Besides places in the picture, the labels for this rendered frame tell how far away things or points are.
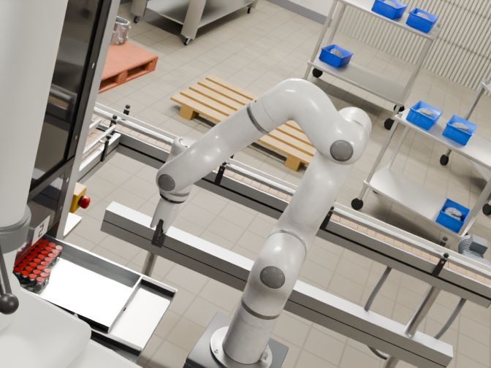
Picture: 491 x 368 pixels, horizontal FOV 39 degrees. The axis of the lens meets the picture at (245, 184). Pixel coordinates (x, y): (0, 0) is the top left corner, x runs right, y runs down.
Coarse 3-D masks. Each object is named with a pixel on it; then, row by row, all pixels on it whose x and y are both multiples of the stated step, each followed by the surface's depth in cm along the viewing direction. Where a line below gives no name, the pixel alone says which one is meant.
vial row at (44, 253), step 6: (48, 246) 203; (54, 246) 203; (42, 252) 199; (48, 252) 201; (36, 258) 196; (42, 258) 197; (30, 264) 193; (36, 264) 193; (24, 270) 190; (30, 270) 191; (24, 276) 189; (24, 282) 190
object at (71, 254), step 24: (48, 240) 209; (72, 264) 206; (96, 264) 209; (24, 288) 190; (48, 288) 194; (72, 288) 197; (96, 288) 200; (120, 288) 203; (72, 312) 185; (96, 312) 192; (120, 312) 192
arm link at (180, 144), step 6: (180, 138) 179; (186, 138) 180; (174, 144) 176; (180, 144) 176; (186, 144) 177; (192, 144) 178; (174, 150) 176; (180, 150) 175; (174, 156) 176; (180, 192) 181; (186, 192) 182
